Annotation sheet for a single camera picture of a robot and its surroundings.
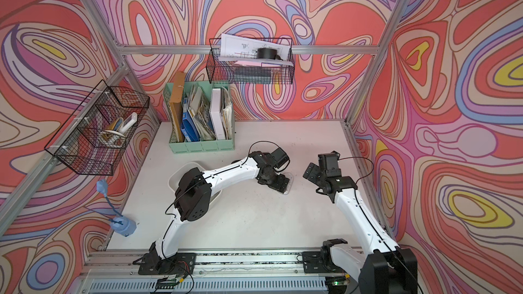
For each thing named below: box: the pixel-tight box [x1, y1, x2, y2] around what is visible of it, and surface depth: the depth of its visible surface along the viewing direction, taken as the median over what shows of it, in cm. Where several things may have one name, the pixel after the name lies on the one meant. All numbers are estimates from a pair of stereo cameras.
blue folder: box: [181, 110, 201, 143], surface depth 98 cm
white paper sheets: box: [217, 33, 294, 67], surface depth 88 cm
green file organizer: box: [162, 80, 235, 155], surface depth 100 cm
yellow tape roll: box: [105, 117, 124, 132], surface depth 77 cm
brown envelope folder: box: [169, 70, 186, 143], surface depth 95 cm
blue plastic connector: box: [96, 178, 137, 237], surface depth 76 cm
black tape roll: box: [257, 47, 278, 60], surface depth 84 cm
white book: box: [209, 88, 227, 140], surface depth 95 cm
